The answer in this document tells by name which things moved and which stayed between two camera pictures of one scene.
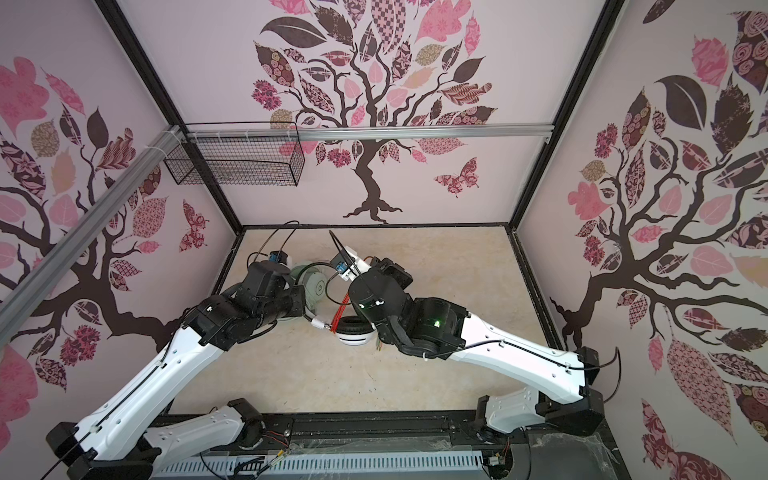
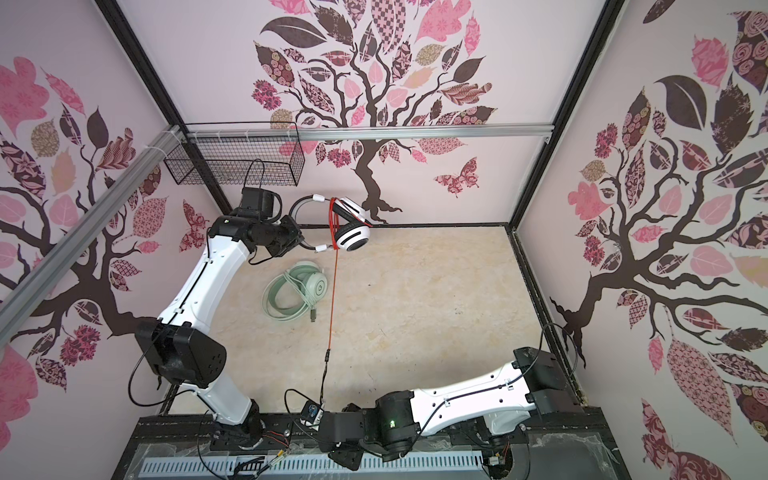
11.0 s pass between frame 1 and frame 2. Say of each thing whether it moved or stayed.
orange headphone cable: moved
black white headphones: moved
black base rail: stayed
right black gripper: moved
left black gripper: moved
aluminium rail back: stayed
